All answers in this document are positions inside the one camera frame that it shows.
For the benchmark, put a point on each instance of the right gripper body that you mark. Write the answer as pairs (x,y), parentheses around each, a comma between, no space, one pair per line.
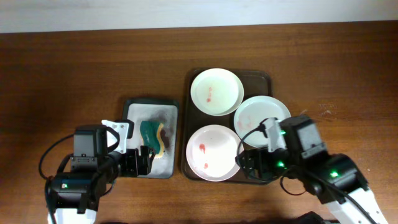
(270,162)

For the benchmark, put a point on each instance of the green yellow sponge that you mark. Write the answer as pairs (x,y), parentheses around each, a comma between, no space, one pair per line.
(151,136)

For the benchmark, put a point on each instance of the pink white plate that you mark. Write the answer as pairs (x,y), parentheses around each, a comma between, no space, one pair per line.
(211,152)

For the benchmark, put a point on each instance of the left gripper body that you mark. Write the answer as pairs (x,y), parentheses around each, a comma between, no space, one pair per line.
(129,163)

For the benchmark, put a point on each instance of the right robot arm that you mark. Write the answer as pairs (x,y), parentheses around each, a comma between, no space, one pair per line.
(296,151)

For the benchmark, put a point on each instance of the black soapy water tray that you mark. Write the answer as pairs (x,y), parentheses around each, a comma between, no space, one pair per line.
(164,111)

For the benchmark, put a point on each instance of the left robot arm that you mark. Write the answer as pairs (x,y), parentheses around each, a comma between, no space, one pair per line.
(100,155)

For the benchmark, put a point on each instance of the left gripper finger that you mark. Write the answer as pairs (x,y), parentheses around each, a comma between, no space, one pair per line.
(146,159)
(130,129)

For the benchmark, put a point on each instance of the brown serving tray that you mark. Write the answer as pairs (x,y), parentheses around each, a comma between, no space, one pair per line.
(254,83)

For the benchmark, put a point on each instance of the cream white plate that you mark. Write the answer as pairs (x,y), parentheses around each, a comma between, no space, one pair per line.
(217,91)

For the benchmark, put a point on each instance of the pale blue plate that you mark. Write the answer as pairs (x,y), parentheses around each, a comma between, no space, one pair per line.
(256,109)

